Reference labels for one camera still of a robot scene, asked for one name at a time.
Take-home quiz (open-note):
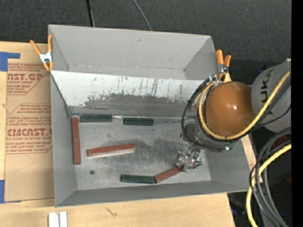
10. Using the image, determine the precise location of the red-brown flat block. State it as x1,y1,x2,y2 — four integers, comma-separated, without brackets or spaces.
86,143,136,159
71,116,82,165
154,166,183,184

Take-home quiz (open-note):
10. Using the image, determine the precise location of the dark green flat block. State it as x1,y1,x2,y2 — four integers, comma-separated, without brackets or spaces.
120,174,156,184
123,117,154,126
80,114,113,123

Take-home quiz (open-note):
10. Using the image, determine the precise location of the grey metal bin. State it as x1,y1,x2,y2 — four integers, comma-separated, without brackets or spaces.
48,24,251,208

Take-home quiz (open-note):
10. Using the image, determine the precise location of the brown cardboard board red print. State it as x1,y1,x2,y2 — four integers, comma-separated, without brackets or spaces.
0,41,55,203

